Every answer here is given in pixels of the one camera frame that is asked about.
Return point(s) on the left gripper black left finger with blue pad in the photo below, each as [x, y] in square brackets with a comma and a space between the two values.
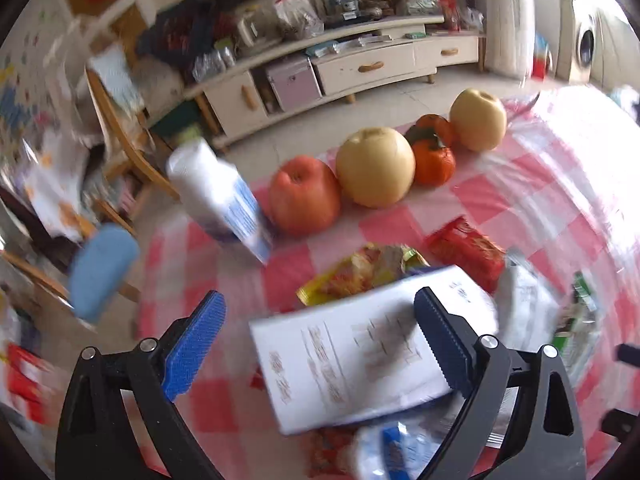
[119, 418]

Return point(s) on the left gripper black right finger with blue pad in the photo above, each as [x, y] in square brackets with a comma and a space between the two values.
[544, 437]

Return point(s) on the green blue white wrapper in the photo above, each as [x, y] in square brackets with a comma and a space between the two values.
[578, 328]

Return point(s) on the white printed foil wrapper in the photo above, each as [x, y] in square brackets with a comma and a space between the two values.
[527, 304]

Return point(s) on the red snack packet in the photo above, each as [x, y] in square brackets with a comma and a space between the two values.
[459, 243]

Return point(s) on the yellow snack bag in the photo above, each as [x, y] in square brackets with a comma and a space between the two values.
[370, 267]

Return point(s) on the white blue plastic wrapper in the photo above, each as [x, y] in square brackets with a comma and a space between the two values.
[400, 445]

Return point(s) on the red silver snack bag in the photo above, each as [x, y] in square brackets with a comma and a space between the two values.
[330, 452]

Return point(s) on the blue cushioned stool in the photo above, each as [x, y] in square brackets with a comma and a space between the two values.
[98, 269]

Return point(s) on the red white checkered tablecloth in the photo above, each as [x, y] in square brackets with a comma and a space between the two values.
[562, 188]

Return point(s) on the orange print white cloth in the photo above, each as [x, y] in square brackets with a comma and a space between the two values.
[53, 184]

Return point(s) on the white blue milk bottle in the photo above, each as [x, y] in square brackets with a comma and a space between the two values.
[219, 201]

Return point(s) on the wooden chair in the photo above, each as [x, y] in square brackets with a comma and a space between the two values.
[127, 155]

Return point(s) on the orange persimmon front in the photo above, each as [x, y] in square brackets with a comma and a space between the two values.
[435, 163]

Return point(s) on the orange persimmon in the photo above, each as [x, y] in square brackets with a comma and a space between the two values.
[435, 163]
[431, 125]

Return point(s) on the yellow pear left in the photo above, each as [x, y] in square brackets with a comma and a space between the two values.
[375, 167]

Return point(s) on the yellow pear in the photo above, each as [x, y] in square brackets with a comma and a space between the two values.
[375, 167]
[478, 119]

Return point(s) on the red apple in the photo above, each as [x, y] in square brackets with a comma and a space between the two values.
[304, 197]

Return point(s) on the yellow pear right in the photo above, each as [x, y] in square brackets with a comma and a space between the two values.
[478, 119]

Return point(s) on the orange persimmon back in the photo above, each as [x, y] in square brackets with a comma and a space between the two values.
[431, 125]

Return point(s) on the white washing machine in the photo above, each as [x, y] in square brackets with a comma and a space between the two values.
[577, 43]

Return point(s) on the pink storage box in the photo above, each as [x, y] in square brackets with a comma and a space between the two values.
[293, 82]

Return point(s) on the cream tv cabinet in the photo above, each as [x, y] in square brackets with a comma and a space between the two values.
[346, 61]

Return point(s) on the white electric kettle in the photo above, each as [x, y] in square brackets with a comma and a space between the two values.
[253, 29]

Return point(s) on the clear plastic bag left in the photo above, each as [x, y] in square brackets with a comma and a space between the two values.
[297, 19]

